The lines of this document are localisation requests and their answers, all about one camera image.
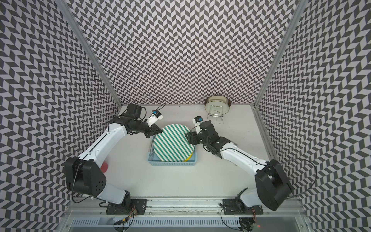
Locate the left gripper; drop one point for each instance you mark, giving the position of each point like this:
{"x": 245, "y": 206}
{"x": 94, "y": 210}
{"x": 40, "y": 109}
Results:
{"x": 152, "y": 130}

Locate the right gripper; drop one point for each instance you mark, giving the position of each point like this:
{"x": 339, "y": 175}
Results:
{"x": 192, "y": 139}

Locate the green striped plate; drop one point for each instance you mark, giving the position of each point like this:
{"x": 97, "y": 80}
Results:
{"x": 171, "y": 144}

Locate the yellow striped plate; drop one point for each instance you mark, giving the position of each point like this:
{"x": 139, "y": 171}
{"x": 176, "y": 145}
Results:
{"x": 187, "y": 159}

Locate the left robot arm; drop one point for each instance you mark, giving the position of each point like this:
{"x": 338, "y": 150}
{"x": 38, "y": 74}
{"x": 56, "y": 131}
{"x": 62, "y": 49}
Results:
{"x": 83, "y": 173}

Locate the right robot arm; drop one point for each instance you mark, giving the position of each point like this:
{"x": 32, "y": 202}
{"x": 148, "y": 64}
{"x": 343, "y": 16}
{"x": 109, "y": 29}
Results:
{"x": 272, "y": 185}

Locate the light blue plastic basket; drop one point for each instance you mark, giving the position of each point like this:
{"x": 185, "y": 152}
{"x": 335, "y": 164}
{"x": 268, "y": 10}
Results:
{"x": 154, "y": 159}

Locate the red emergency stop button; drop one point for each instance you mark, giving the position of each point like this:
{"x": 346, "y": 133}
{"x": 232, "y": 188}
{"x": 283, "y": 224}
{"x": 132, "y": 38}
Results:
{"x": 104, "y": 167}

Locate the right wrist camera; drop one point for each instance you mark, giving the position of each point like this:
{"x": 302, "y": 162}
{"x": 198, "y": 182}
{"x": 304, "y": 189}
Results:
{"x": 197, "y": 120}

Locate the wire plate stand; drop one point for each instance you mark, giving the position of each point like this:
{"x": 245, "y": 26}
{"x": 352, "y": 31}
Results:
{"x": 215, "y": 116}

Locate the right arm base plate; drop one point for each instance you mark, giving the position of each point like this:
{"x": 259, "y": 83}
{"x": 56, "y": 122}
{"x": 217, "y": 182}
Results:
{"x": 231, "y": 206}

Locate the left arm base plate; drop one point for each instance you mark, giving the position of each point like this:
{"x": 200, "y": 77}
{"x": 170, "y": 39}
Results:
{"x": 137, "y": 205}

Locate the aluminium front rail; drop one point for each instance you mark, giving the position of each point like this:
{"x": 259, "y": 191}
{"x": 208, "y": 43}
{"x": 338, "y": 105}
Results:
{"x": 183, "y": 207}

